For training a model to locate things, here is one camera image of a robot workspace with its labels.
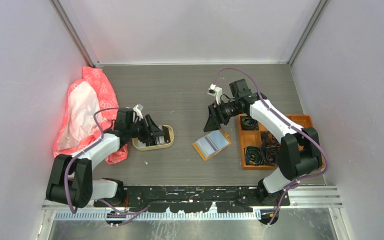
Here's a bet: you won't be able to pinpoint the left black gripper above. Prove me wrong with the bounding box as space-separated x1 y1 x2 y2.
127 114 165 144

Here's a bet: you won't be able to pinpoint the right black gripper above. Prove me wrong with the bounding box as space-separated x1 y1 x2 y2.
204 99 244 133

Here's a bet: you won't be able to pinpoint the orange leather card holder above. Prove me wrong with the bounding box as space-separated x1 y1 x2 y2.
192 130 232 161

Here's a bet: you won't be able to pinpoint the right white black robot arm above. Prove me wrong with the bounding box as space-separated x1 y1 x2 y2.
203 79 323 206

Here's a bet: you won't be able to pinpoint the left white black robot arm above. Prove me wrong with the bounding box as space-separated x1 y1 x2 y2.
45 105 171 213

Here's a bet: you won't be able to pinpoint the cards in beige tray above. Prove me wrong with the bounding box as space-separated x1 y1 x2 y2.
137 125 171 148

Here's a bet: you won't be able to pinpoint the beige oval card tray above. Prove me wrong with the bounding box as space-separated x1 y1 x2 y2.
132 125 174 151

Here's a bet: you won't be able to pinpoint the orange wooden compartment tray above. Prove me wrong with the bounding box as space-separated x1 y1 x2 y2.
237 114 326 171

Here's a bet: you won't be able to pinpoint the rolled dark belt left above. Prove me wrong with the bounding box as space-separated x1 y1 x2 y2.
244 146 264 166

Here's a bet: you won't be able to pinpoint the rolled dark belt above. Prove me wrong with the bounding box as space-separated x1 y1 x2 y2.
244 146 264 166
261 131 280 167

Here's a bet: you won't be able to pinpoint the rolled dark belt right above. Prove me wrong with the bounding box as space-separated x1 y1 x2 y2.
261 131 280 167

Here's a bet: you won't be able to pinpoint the pink white crumpled cloth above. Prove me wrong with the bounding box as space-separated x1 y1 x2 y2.
52 66 119 157

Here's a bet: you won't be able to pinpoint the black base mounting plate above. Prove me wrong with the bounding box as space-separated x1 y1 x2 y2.
93 185 290 224

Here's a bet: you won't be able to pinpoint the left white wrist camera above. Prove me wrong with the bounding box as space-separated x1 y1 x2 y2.
133 104 144 121

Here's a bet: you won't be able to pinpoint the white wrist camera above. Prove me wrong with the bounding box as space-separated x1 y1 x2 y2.
133 104 144 121
207 83 223 105

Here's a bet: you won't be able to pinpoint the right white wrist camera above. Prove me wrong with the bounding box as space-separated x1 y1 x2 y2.
207 83 223 105

